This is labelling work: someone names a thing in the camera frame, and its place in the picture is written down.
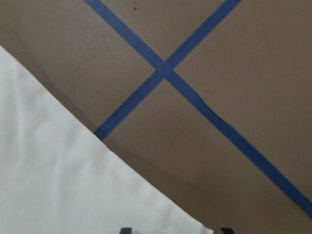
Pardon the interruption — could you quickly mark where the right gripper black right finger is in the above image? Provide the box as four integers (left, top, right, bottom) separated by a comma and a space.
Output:
220, 228, 234, 234

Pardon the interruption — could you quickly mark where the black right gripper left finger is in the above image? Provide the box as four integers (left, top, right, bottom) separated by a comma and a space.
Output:
119, 227, 132, 234

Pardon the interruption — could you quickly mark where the white printed t-shirt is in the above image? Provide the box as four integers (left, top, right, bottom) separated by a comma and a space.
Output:
0, 49, 212, 234

